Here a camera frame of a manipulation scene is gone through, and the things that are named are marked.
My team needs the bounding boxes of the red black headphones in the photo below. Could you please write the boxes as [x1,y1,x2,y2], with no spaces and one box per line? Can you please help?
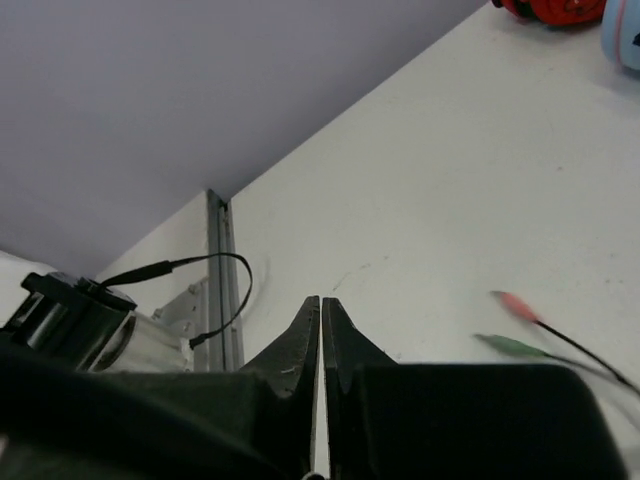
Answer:
[490,0,607,27]

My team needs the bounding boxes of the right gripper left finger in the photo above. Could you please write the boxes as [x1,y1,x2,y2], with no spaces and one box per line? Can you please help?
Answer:
[242,296,320,475]

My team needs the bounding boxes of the black headset with cable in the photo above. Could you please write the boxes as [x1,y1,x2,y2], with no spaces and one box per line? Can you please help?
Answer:
[473,290,639,396]

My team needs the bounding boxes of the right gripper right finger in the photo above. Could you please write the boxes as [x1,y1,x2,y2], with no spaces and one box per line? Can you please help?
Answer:
[322,297,397,479]

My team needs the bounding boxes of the blue pink cat-ear headphones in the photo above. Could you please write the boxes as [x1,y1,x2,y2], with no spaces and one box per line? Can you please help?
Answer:
[601,0,640,71]

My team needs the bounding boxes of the metal table edge rail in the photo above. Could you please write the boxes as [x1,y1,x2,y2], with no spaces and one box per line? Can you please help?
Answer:
[205,189,243,372]

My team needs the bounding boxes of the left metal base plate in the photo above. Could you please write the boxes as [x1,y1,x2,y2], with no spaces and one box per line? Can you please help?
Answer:
[151,278,209,373]

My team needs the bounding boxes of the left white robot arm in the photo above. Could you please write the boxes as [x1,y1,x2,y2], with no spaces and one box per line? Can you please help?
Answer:
[1,252,254,373]

